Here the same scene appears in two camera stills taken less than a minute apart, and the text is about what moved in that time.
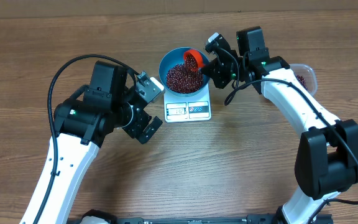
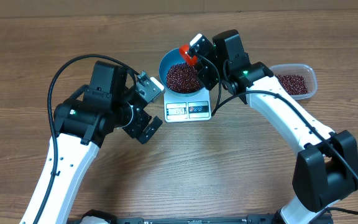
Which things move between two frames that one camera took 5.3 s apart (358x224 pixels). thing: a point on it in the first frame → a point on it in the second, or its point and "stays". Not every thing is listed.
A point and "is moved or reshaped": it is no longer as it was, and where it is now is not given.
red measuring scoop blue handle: [199, 56] is moved or reshaped
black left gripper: [144, 120] stays
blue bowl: [174, 57] stays
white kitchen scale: [186, 109] stays
